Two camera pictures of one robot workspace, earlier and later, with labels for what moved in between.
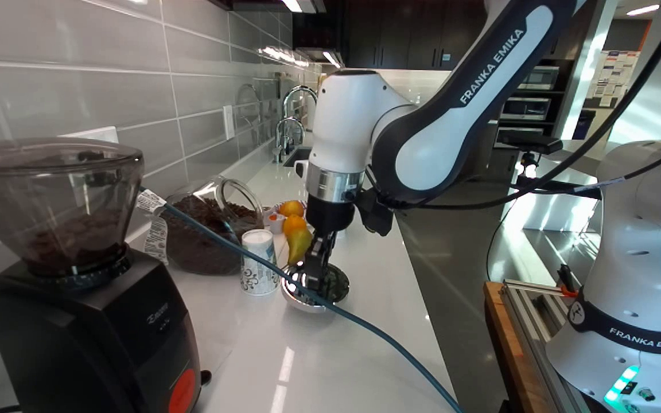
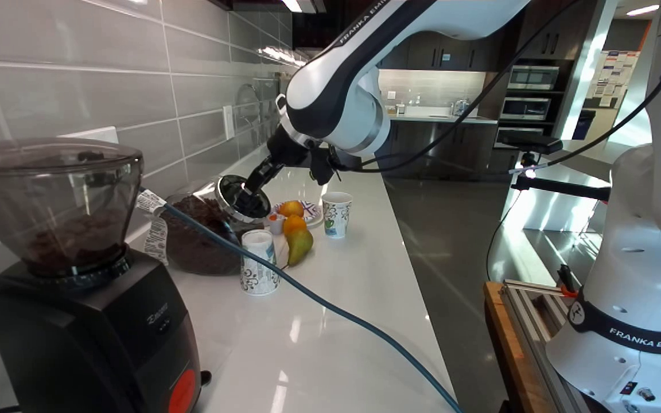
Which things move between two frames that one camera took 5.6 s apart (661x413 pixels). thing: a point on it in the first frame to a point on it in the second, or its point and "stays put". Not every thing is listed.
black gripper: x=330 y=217 to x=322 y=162
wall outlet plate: x=227 y=119 stays put
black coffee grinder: x=78 y=324 stays put
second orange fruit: x=294 y=223 stays put
